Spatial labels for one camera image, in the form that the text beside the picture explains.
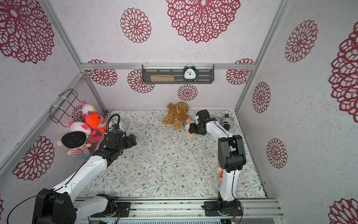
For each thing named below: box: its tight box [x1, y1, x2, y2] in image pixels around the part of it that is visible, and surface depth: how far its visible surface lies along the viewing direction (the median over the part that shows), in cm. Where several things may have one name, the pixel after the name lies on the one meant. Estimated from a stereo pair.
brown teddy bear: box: [162, 101, 191, 130], surface depth 109 cm
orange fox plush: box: [83, 110, 107, 135], surface depth 89 cm
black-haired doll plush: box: [56, 131, 92, 160], surface depth 80 cm
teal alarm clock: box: [183, 63, 197, 83], surface depth 92 cm
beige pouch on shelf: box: [150, 74, 176, 83], surface depth 90 cm
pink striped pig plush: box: [68, 121, 102, 144], surface depth 86 cm
